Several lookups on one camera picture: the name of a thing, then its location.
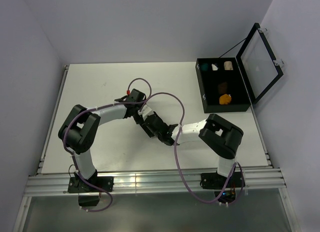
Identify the mustard yellow striped-cuff sock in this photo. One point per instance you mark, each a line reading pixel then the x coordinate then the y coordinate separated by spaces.
pixel 225 99

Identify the white rolled sock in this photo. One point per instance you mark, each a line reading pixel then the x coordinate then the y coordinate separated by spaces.
pixel 214 67

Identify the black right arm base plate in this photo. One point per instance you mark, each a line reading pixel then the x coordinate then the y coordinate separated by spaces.
pixel 216 182

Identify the aluminium table edge rail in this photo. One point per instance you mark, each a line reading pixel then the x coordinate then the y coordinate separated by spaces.
pixel 52 121

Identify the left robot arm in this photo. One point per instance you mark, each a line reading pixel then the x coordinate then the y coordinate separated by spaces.
pixel 80 128

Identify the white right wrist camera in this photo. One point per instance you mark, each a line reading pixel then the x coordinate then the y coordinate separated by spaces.
pixel 145 112

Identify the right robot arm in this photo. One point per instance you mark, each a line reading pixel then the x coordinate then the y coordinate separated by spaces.
pixel 217 133

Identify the beige rolled sock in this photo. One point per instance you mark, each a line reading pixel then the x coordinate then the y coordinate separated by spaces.
pixel 228 65

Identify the dark brown striped-cuff sock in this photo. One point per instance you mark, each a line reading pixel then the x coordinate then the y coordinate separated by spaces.
pixel 222 88

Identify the black storage box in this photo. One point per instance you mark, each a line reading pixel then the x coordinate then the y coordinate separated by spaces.
pixel 209 80

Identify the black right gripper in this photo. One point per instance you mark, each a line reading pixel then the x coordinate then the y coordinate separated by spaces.
pixel 144 126

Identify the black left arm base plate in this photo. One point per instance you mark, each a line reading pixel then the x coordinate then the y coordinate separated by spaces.
pixel 77 185

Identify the teal rolled sock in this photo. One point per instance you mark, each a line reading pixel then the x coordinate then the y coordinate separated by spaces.
pixel 204 67

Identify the aluminium front frame rails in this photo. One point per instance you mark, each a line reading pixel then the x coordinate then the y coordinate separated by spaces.
pixel 147 182

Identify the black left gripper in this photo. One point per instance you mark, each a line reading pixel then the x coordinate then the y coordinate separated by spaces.
pixel 138 120

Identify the glass box lid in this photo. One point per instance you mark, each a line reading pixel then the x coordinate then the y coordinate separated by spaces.
pixel 259 67

